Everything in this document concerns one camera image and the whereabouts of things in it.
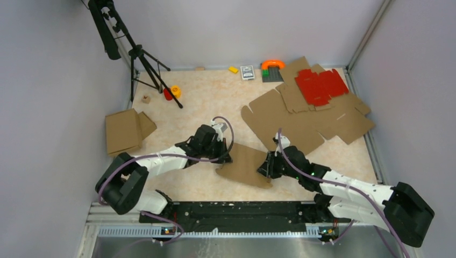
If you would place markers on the folded brown cardboard box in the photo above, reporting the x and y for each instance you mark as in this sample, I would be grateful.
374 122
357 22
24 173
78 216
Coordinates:
126 130

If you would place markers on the orange horseshoe toy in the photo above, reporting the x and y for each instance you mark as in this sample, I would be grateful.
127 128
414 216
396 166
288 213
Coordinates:
272 63

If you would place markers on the grey lego base plate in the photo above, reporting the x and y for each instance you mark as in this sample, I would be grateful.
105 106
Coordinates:
274 75

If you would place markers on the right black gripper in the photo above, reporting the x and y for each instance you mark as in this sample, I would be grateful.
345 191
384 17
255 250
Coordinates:
268 169

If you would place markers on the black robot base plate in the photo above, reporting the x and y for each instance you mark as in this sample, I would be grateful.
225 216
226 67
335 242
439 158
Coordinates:
256 217

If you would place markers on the large brown cardboard sheet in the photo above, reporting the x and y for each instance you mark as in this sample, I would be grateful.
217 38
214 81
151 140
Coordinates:
267 114

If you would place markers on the brown cardboard box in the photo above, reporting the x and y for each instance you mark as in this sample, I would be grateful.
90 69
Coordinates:
243 169
126 130

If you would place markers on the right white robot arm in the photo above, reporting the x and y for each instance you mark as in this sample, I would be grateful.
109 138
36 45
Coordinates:
396 208

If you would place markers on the playing card deck box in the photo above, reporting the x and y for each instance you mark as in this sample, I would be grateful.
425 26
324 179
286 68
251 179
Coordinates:
247 73

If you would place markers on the black camera tripod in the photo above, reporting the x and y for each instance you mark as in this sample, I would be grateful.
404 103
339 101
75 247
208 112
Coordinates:
118 43

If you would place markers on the red flat cardboard blank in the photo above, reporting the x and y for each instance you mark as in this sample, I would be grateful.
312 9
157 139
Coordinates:
319 88

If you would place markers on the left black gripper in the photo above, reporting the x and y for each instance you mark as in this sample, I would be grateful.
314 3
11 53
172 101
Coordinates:
223 149

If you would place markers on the yellow round toy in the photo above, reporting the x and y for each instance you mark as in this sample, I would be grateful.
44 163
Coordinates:
176 91

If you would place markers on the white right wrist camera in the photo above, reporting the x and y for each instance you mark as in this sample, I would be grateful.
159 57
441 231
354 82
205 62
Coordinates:
281 142

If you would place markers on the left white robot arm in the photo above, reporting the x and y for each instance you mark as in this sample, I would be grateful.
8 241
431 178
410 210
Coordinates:
122 186

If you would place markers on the small brown cardboard blank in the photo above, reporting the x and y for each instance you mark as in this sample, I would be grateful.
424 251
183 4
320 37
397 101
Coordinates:
295 102

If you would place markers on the yellow small block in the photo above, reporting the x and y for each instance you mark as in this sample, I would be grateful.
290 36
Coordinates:
233 69

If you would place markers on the small wooden cube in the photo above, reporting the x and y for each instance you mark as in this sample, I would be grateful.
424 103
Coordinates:
146 99

